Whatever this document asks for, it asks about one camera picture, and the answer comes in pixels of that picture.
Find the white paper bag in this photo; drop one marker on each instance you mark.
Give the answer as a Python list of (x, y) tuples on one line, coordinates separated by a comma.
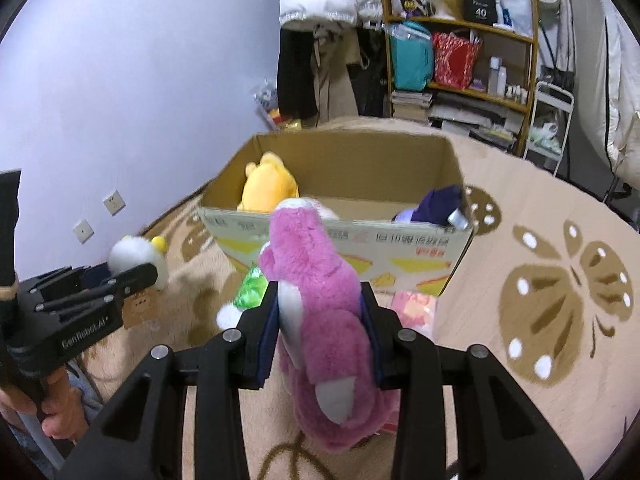
[(515, 0)]

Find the green shiny packet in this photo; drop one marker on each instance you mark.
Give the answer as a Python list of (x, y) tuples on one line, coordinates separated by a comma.
[(250, 287)]

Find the stack of books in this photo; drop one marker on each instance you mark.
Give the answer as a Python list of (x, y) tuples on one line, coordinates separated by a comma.
[(410, 105)]

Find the row of small bottles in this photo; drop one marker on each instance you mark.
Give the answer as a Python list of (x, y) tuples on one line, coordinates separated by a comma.
[(517, 95)]

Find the red patterned bag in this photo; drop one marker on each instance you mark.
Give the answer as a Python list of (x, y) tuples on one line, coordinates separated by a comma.
[(455, 62)]

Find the green white plastic bag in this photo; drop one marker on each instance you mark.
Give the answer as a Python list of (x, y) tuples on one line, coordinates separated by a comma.
[(544, 137)]

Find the pink plush bear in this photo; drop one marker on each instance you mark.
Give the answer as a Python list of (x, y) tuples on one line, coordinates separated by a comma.
[(320, 310)]

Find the clear bag of toys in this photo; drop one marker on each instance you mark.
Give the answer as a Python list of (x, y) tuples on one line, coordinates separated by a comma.
[(265, 100)]

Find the white padded chair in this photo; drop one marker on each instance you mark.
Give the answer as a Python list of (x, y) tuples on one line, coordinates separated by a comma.
[(625, 110)]

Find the white wall socket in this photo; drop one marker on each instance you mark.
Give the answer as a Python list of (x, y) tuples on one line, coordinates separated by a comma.
[(82, 230), (114, 202)]

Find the pale curtain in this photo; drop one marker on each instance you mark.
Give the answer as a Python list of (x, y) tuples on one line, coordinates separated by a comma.
[(565, 10)]

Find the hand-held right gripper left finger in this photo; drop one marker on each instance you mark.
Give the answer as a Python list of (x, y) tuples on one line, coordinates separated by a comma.
[(267, 340)]

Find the wooden shelf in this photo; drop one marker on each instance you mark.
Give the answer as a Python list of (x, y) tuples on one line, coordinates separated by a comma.
[(500, 101)]

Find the teal bag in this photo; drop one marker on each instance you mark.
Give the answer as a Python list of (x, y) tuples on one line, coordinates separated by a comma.
[(410, 60)]

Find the person's left hand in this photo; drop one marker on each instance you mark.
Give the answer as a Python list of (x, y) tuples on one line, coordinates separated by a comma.
[(60, 410)]

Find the yellow plush bear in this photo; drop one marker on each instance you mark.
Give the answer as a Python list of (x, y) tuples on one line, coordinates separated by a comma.
[(267, 185)]

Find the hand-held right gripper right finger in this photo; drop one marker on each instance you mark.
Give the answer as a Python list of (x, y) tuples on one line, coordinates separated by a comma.
[(390, 350)]

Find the white trolley cart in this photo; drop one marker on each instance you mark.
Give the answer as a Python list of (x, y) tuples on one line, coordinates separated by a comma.
[(550, 157)]

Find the short white bottle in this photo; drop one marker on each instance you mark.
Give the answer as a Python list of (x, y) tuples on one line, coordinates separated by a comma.
[(502, 82)]

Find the black box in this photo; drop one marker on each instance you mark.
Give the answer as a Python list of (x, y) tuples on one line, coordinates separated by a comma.
[(480, 7)]

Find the purple plush doll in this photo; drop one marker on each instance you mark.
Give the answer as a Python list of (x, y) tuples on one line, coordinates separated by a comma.
[(440, 202)]

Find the beige hanging coat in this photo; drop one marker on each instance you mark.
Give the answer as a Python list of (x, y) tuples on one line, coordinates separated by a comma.
[(332, 75)]

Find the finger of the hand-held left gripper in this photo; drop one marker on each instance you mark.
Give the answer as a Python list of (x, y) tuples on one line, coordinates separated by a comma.
[(135, 280), (95, 275)]

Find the tall white bottle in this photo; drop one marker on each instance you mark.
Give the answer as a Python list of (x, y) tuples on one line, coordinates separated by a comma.
[(493, 77)]

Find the small purple box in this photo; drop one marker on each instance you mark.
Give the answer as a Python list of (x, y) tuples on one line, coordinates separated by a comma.
[(478, 85)]

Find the white yellow plush toy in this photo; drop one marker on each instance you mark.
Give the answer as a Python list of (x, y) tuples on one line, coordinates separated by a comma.
[(130, 252)]

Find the pink plastic packet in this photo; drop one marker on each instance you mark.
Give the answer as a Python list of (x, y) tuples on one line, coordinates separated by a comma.
[(415, 310)]

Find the black hanging garment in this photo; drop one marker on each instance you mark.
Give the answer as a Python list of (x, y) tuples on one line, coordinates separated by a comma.
[(370, 75), (295, 75)]

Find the light blue cloth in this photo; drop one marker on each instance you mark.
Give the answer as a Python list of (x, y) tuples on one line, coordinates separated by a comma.
[(85, 395)]

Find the pile of papers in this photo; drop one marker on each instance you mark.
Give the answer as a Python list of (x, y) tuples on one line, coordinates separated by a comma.
[(470, 120)]

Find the cardboard box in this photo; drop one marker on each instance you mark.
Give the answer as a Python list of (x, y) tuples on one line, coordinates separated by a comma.
[(410, 252)]

